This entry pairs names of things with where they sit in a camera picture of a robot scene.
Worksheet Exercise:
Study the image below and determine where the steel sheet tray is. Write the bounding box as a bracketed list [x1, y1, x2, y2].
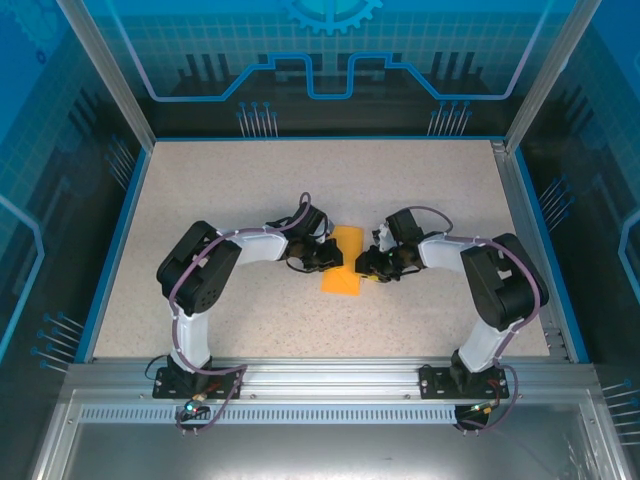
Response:
[27, 389, 631, 480]

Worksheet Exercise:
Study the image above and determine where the long aluminium base rail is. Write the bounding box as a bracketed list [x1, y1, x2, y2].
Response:
[64, 356, 599, 404]

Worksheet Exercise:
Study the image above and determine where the aluminium side rail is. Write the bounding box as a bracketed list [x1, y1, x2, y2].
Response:
[491, 140, 574, 362]

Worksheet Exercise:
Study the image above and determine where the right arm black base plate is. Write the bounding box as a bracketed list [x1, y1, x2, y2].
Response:
[417, 364, 509, 401]

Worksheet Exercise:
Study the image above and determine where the slotted aluminium cable duct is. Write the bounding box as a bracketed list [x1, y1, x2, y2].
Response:
[78, 405, 464, 425]

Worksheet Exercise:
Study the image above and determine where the cable connector with green light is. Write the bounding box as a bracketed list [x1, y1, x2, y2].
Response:
[468, 398, 502, 417]
[184, 392, 209, 417]

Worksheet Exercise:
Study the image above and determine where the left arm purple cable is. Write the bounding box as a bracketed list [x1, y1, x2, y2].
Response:
[168, 192, 317, 436]

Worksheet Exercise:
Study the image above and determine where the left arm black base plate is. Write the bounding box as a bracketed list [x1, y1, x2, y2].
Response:
[151, 366, 245, 401]

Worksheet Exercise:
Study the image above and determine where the aluminium frame post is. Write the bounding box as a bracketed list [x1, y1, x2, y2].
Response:
[53, 0, 157, 151]
[504, 0, 604, 154]

